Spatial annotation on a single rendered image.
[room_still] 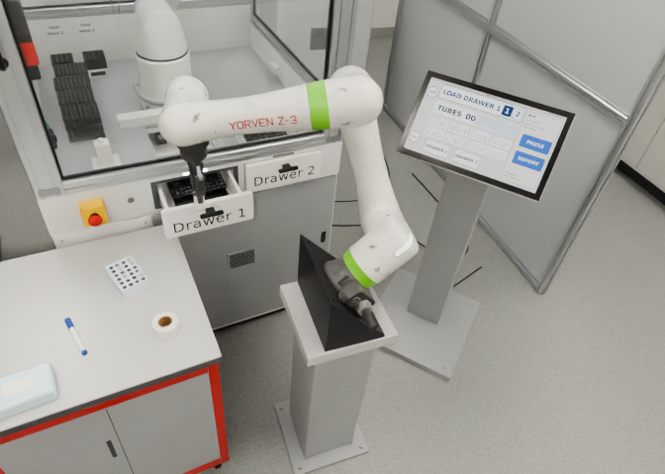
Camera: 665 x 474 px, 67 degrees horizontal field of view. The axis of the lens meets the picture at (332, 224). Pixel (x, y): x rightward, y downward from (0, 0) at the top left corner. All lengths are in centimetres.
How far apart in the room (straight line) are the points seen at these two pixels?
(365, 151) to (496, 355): 143
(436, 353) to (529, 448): 52
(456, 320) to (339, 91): 161
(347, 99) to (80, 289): 98
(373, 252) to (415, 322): 117
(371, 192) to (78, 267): 93
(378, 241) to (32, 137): 98
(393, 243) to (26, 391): 97
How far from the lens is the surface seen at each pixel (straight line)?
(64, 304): 166
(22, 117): 159
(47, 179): 170
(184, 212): 163
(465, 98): 188
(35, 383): 147
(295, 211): 202
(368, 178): 145
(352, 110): 121
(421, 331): 247
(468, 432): 231
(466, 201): 202
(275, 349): 237
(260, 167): 180
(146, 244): 177
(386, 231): 136
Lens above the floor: 196
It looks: 42 degrees down
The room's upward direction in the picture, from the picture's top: 7 degrees clockwise
